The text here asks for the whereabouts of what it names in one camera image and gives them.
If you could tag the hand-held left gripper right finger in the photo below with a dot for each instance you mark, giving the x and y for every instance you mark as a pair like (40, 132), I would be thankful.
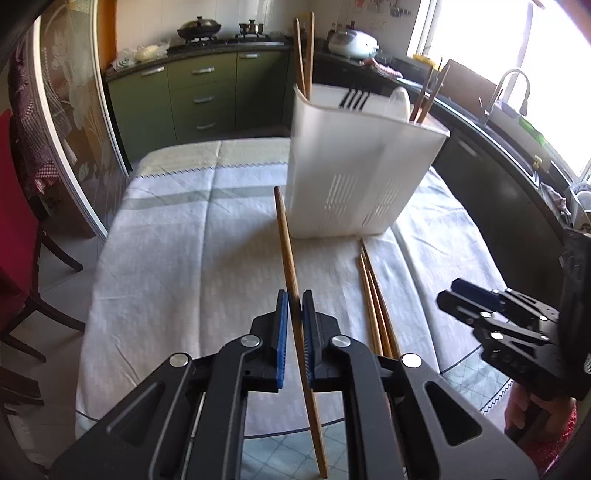
(310, 341)

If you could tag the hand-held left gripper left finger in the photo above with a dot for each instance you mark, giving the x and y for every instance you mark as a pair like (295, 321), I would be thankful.
(279, 341)

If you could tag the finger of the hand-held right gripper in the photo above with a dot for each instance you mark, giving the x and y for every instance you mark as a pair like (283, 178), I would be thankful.
(480, 293)
(466, 314)

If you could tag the pile of wooden chopsticks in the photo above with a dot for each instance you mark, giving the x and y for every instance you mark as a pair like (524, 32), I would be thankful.
(371, 295)

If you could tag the single wooden chopstick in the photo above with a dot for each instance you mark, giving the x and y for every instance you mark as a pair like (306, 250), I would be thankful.
(301, 60)
(287, 244)
(425, 90)
(436, 92)
(311, 55)

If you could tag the white plastic utensil holder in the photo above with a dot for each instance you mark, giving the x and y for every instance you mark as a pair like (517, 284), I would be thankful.
(360, 175)

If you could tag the white plastic spoon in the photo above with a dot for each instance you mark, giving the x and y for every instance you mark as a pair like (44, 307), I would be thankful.
(399, 104)

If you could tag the black plastic fork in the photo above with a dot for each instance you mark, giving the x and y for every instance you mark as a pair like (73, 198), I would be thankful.
(354, 99)

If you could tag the person's right hand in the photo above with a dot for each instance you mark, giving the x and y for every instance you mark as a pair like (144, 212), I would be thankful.
(517, 408)

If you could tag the dark sink counter cabinets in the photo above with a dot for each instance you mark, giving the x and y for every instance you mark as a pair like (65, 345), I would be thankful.
(498, 203)

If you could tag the person's red patterned clothing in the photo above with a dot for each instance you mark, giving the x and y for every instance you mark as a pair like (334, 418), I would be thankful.
(551, 443)

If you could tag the patterned pale tablecloth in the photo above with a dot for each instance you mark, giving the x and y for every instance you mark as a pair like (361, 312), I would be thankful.
(194, 258)

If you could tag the grey rag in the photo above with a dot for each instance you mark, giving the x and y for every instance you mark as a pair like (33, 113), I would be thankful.
(554, 196)

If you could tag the dish rack with plates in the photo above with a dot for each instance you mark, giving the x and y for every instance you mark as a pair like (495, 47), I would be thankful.
(581, 205)

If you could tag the steel kitchen sink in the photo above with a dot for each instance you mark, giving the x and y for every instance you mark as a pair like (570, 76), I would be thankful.
(517, 147)

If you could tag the green plastic basket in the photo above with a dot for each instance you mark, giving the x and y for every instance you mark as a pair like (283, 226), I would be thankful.
(531, 129)

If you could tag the tall steel sink faucet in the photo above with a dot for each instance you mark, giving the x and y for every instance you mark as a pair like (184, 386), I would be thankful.
(496, 94)

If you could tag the brown cutting board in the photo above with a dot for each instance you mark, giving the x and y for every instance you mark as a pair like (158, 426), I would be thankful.
(466, 87)

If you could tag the red cloth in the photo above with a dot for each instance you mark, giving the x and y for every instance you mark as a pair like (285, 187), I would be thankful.
(383, 68)

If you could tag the kitchen window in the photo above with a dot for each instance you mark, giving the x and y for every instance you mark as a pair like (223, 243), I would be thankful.
(545, 55)

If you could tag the green lower kitchen cabinets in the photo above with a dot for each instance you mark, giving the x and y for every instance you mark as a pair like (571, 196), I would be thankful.
(203, 101)

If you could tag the white rice cooker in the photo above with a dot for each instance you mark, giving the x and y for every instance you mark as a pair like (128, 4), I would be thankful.
(353, 44)

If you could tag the red wooden chair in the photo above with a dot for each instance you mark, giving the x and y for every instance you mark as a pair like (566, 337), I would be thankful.
(14, 240)

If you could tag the dark sauce bottles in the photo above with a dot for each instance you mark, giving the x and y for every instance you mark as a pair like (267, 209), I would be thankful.
(339, 28)

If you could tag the hanging kitchen tools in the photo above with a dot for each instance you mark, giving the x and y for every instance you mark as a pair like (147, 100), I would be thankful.
(383, 7)

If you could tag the sliding glass door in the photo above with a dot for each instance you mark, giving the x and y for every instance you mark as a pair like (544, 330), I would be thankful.
(78, 115)

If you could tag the black gas stove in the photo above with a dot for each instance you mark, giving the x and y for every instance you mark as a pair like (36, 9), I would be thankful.
(231, 40)

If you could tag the small dark cooking pot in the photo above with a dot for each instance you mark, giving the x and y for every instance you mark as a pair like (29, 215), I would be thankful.
(253, 29)

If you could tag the checked red apron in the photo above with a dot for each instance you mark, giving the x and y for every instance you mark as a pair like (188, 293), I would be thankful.
(39, 138)

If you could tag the white plastic bags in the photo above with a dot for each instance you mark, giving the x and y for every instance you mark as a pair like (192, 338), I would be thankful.
(145, 53)

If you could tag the black wok with lid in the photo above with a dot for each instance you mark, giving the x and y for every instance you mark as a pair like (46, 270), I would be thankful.
(198, 28)

